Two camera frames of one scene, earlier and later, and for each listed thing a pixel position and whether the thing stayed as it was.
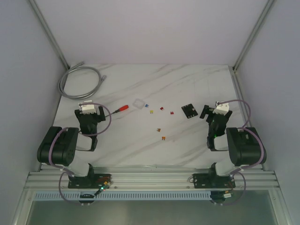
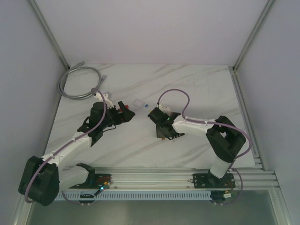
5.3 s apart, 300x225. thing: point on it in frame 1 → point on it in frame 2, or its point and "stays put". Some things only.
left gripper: x=101 y=114 → x=121 y=111
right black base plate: x=211 y=180 stays put
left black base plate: x=92 y=181 stays put
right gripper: x=207 y=109 → x=170 y=135
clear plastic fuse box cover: x=138 y=103 stays put
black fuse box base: x=189 y=110 → x=163 y=129
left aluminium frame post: x=36 y=7 stays put
